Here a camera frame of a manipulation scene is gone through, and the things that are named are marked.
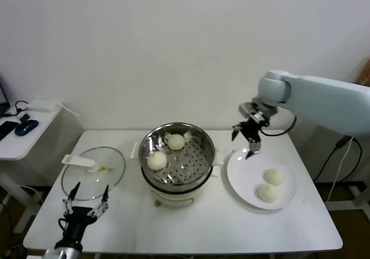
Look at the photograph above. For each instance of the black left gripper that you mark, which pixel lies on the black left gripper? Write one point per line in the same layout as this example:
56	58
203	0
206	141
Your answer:
81	215

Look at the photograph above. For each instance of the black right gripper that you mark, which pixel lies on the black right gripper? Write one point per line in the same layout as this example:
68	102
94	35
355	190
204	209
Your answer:
254	126

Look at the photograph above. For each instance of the white steamed baozi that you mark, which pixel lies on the white steamed baozi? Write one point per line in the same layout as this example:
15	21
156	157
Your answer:
157	160
274	177
267	193
176	142

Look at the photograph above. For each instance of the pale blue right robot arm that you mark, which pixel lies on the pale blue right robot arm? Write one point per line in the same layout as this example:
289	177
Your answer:
318	103

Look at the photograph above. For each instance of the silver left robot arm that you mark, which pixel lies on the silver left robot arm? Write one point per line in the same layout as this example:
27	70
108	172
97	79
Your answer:
69	250

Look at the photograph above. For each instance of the stainless steel steamer basket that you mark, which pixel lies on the stainless steel steamer basket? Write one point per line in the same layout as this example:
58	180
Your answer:
190	160

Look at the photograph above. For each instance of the white round plate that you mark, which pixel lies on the white round plate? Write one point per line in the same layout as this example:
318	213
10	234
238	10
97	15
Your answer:
240	178

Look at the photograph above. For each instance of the white electric pot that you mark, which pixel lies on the white electric pot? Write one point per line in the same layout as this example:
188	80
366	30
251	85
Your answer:
173	198

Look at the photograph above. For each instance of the blue computer mouse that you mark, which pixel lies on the blue computer mouse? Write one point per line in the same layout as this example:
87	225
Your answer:
26	127

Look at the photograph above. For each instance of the small black device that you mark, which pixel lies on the small black device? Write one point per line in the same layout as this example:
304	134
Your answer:
24	116

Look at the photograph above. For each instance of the orange bottle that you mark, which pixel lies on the orange bottle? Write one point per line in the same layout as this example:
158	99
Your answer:
365	71

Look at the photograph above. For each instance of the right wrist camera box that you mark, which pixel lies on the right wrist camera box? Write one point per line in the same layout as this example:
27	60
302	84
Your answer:
245	108

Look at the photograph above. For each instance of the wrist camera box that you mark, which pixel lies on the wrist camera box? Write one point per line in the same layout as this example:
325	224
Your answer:
50	254
245	108

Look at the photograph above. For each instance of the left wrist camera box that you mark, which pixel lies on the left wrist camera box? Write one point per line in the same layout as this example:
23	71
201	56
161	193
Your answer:
50	254

